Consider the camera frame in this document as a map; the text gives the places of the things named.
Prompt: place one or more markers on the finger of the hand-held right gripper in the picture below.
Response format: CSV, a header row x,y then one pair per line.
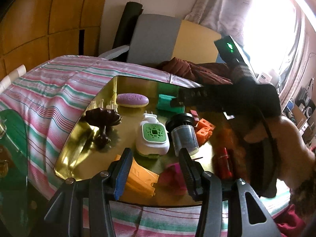
x,y
176,103
191,95

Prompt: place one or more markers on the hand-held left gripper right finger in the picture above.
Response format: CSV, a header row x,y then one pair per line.
x,y
187,175

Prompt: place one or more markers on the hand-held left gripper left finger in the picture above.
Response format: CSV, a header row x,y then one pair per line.
x,y
122,177

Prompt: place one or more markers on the green plastic piece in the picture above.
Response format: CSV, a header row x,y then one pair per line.
x,y
164,103

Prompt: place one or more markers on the pink plastic piece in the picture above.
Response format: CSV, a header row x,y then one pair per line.
x,y
172,177

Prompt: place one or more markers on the orange yellow plastic piece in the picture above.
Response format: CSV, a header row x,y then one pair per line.
x,y
140,177

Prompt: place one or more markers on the red plastic block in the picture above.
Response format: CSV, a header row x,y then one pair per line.
x,y
195,118

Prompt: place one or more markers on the clear jar with black cap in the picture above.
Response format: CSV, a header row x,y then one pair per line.
x,y
184,138

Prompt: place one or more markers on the orange plastic block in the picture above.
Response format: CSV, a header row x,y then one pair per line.
x,y
205,130

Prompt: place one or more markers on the white green plug-in air freshener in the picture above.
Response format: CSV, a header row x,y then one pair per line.
x,y
153,133

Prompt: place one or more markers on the red cylindrical case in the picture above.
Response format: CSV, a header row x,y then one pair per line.
x,y
223,160

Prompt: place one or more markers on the purple oval soap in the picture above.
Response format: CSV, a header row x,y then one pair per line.
x,y
133,99

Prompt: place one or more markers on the gold metal tin tray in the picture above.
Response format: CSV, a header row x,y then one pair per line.
x,y
81,140

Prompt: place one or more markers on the dark brown carved ornament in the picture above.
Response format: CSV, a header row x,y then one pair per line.
x,y
103,116

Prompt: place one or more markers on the white pronged plastic piece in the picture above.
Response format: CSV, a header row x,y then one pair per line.
x,y
111,105

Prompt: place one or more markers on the person's right forearm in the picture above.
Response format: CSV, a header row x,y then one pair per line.
x,y
306,195

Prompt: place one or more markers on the person's right hand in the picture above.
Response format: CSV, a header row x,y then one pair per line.
x,y
293,150

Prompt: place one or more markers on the brown quilted blanket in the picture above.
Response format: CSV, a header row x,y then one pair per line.
x,y
197,71

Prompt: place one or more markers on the white printed box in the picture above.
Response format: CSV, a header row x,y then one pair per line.
x,y
264,77

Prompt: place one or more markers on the cardboard box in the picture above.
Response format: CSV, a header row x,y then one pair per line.
x,y
297,116

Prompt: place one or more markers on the pale patterned curtain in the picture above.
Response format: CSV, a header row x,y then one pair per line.
x,y
296,54
217,9

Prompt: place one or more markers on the grey yellow blue padded headboard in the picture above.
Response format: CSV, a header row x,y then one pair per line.
x,y
153,37

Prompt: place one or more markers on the white foam piece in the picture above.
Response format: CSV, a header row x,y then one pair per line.
x,y
116,51

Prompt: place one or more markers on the black rolled mat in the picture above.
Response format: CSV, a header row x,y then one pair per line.
x,y
128,22

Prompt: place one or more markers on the red cloth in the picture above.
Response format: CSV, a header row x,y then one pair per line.
x,y
288,224

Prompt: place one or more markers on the pink green striped bedsheet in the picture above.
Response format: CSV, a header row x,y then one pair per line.
x,y
49,91

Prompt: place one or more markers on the green glass side table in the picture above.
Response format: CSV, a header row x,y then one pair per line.
x,y
14,133

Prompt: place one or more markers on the white paper cup stack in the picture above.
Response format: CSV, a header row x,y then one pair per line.
x,y
14,75

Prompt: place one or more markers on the wooden wardrobe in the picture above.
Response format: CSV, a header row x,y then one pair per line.
x,y
49,17

